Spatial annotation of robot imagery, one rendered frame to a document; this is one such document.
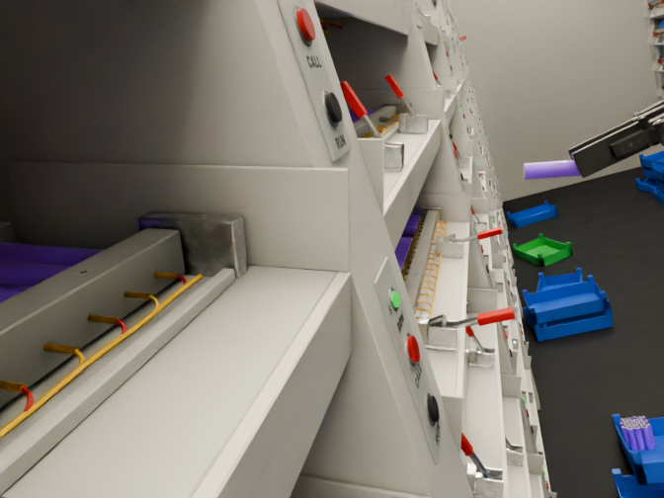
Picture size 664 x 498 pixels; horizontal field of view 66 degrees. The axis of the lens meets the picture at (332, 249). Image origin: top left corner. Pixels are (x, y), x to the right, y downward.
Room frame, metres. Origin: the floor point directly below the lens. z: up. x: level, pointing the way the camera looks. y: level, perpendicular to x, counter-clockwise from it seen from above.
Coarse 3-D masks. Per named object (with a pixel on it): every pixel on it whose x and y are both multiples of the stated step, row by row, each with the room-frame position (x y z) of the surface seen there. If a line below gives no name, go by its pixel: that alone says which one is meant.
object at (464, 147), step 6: (456, 144) 1.56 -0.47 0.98; (462, 144) 1.55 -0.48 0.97; (468, 144) 1.54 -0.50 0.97; (456, 150) 1.38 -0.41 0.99; (462, 150) 1.55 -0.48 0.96; (468, 150) 1.55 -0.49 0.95; (462, 156) 1.54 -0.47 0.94; (468, 156) 1.54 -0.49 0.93; (462, 162) 1.38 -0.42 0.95; (468, 162) 1.37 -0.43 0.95; (462, 168) 1.36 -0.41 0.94; (468, 168) 1.36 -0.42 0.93; (462, 174) 1.29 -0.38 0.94; (468, 174) 1.29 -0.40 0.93; (468, 180) 1.22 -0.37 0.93; (468, 186) 0.98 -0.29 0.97; (468, 192) 0.98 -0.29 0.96
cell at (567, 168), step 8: (568, 160) 0.56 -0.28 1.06; (528, 168) 0.56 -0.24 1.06; (536, 168) 0.56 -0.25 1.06; (544, 168) 0.56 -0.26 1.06; (552, 168) 0.56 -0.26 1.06; (560, 168) 0.55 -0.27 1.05; (568, 168) 0.55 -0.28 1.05; (576, 168) 0.55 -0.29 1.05; (528, 176) 0.57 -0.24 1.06; (536, 176) 0.56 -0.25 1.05; (544, 176) 0.56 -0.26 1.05; (552, 176) 0.56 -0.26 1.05; (560, 176) 0.56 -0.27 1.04; (568, 176) 0.55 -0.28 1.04
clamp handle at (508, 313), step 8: (488, 312) 0.47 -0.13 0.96; (496, 312) 0.46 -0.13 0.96; (504, 312) 0.45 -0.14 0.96; (512, 312) 0.45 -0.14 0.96; (464, 320) 0.47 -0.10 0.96; (472, 320) 0.47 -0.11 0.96; (480, 320) 0.46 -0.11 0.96; (488, 320) 0.46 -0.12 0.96; (496, 320) 0.46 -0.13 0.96; (504, 320) 0.45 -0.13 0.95; (456, 328) 0.47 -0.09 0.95
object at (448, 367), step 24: (456, 216) 0.90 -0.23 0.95; (408, 264) 0.70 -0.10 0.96; (456, 264) 0.69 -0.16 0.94; (432, 288) 0.62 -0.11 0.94; (456, 288) 0.61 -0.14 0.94; (432, 312) 0.55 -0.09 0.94; (456, 312) 0.55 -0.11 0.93; (432, 360) 0.45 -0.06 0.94; (456, 360) 0.45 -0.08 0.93; (456, 384) 0.41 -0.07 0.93; (456, 408) 0.32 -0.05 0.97; (456, 432) 0.32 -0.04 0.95
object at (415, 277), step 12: (432, 216) 0.85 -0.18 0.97; (432, 228) 0.79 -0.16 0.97; (420, 240) 0.73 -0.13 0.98; (420, 252) 0.68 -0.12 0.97; (420, 264) 0.64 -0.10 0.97; (432, 264) 0.67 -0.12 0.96; (408, 276) 0.60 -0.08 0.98; (420, 276) 0.60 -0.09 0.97; (432, 276) 0.63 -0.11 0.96; (408, 288) 0.57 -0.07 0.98; (420, 288) 0.59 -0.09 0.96; (420, 300) 0.56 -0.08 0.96; (432, 300) 0.56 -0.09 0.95
